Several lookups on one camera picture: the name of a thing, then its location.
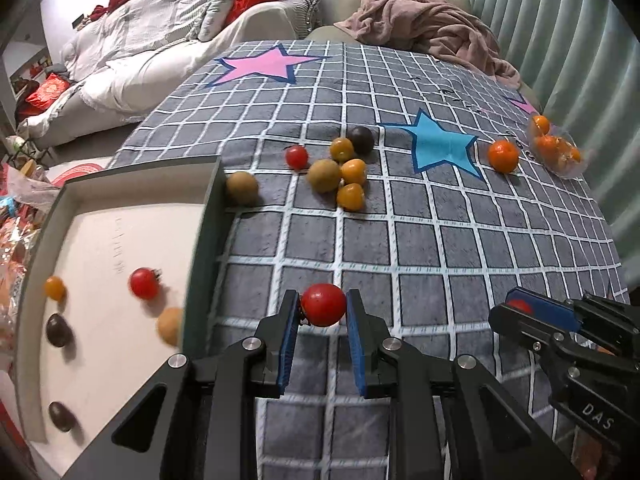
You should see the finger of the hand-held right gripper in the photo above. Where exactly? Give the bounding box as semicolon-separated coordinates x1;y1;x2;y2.
490;302;567;361
506;287;584;334

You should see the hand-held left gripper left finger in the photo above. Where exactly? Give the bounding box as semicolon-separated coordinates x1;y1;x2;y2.
65;289;302;480

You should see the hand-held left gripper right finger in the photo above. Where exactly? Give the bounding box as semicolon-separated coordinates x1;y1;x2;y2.
345;288;581;480

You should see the brown longan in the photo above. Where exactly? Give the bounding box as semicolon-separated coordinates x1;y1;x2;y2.
226;171;261;206
306;158;343;194
157;307;185;347

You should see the grey tray with white inside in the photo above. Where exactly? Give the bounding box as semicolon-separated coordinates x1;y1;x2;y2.
15;157;236;478

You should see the dark purple round fruit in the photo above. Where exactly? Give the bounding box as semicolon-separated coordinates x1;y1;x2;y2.
347;126;375;156
46;314;73;347
48;401;77;432

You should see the grey checked star-print cloth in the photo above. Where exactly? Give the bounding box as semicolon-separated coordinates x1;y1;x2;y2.
107;40;626;480

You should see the orange cherry tomato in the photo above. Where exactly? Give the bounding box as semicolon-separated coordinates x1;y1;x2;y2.
336;183;364;212
341;158;368;186

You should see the plastic bag of tangerines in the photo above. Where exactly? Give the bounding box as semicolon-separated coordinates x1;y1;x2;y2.
527;112;586;181

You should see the pale green curtain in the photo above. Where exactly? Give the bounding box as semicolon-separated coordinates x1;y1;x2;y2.
470;0;640;281

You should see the clear plastic bag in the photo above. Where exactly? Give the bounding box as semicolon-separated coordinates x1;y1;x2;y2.
5;165;63;211

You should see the pinkish brown blanket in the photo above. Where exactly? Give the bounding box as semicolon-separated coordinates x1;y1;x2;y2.
334;0;521;86

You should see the white sofa cover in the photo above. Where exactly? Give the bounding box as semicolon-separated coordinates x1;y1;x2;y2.
20;0;313;153

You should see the red patterned cushion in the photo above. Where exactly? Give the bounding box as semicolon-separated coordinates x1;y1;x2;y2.
25;74;71;117

